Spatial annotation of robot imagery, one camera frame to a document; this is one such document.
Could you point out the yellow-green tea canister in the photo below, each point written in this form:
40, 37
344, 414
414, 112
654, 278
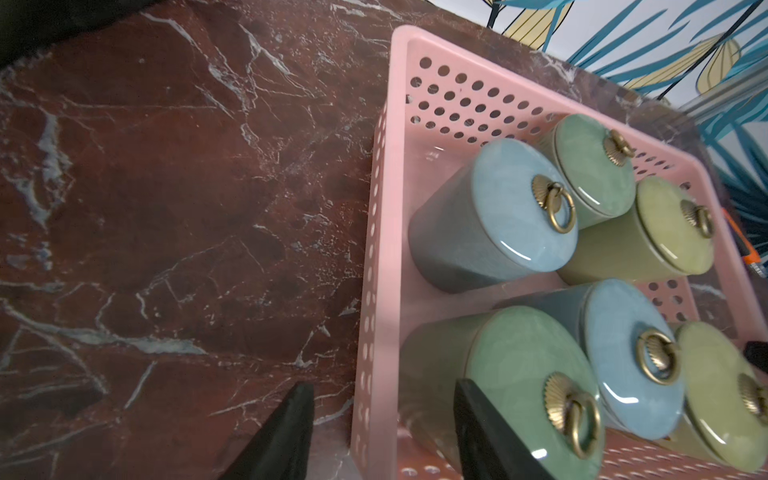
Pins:
724, 418
665, 234

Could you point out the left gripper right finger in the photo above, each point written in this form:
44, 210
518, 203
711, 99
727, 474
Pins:
488, 447

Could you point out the yellow-green tea canister front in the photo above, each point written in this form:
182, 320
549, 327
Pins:
724, 418

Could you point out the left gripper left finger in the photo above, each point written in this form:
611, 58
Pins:
280, 449

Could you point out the right aluminium frame post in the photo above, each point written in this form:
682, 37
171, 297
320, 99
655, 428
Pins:
750, 82

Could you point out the green tea canister back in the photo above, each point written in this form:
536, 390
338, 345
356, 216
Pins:
596, 165

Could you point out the blue tea canister front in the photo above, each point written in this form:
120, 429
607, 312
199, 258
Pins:
630, 347

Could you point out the dark green tea canister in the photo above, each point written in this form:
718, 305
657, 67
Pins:
527, 365

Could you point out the yellow-green tea canister right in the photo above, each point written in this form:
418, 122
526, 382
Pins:
665, 234

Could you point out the orange handled adjustable wrench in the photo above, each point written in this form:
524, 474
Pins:
748, 253

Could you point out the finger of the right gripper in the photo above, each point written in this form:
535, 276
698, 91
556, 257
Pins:
756, 352

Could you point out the blue tea canister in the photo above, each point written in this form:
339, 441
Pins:
630, 347
504, 216

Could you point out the blue tea canister back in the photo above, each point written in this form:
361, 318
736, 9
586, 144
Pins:
504, 216

